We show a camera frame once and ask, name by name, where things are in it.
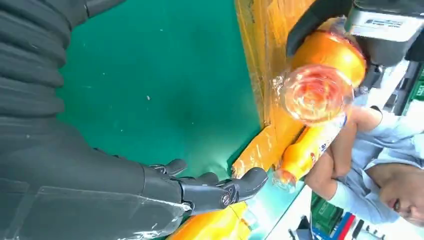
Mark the green plastic crate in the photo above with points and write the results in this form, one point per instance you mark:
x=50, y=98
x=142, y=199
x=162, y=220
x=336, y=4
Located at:
x=417, y=89
x=324, y=212

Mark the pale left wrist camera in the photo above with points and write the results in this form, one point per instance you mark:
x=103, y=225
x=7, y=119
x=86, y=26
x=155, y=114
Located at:
x=384, y=23

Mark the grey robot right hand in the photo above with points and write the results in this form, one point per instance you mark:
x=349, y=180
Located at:
x=82, y=182

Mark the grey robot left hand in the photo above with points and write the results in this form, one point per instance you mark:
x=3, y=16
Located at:
x=311, y=23

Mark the person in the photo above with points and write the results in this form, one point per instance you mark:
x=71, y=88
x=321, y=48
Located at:
x=391, y=149

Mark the green table mat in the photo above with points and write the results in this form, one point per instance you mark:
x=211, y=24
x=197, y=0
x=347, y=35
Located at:
x=165, y=82

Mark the yellow sheet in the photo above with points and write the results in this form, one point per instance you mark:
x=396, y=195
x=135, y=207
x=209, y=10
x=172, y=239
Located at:
x=265, y=49

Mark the blue metal rack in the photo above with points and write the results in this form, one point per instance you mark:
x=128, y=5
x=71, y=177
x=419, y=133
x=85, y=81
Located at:
x=336, y=232

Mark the red pole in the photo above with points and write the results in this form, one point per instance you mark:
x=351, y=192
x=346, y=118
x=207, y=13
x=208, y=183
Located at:
x=346, y=228

